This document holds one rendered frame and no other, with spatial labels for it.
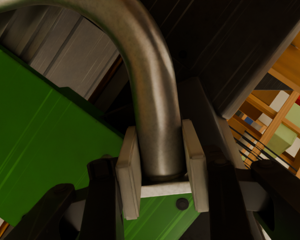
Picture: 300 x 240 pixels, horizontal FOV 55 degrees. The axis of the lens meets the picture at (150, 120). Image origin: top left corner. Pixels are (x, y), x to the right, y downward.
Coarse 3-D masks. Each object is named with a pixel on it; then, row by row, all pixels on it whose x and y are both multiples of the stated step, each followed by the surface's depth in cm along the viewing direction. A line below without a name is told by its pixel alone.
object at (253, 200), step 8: (208, 152) 16; (216, 152) 16; (208, 160) 15; (240, 176) 13; (248, 176) 13; (240, 184) 12; (248, 184) 12; (256, 184) 12; (248, 192) 12; (256, 192) 12; (264, 192) 12; (248, 200) 12; (256, 200) 12; (264, 200) 12; (272, 200) 12; (248, 208) 13; (256, 208) 12; (264, 208) 12; (272, 208) 12
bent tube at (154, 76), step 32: (0, 0) 18; (32, 0) 18; (64, 0) 18; (96, 0) 17; (128, 0) 17; (128, 32) 17; (160, 32) 18; (128, 64) 18; (160, 64) 17; (160, 96) 18; (160, 128) 18; (160, 160) 18; (160, 192) 18
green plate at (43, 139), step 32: (0, 64) 21; (0, 96) 22; (32, 96) 22; (64, 96) 22; (0, 128) 22; (32, 128) 22; (64, 128) 22; (96, 128) 22; (0, 160) 23; (32, 160) 22; (64, 160) 22; (0, 192) 23; (32, 192) 23; (128, 224) 23; (160, 224) 22
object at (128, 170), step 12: (132, 132) 19; (132, 144) 17; (120, 156) 15; (132, 156) 15; (120, 168) 14; (132, 168) 14; (120, 180) 14; (132, 180) 14; (120, 192) 14; (132, 192) 14; (132, 204) 14; (132, 216) 14
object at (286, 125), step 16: (256, 96) 345; (272, 96) 350; (256, 112) 360; (272, 112) 326; (288, 112) 334; (240, 128) 312; (272, 128) 308; (288, 128) 322; (240, 144) 289; (256, 144) 292; (272, 144) 326; (288, 144) 311; (288, 160) 351
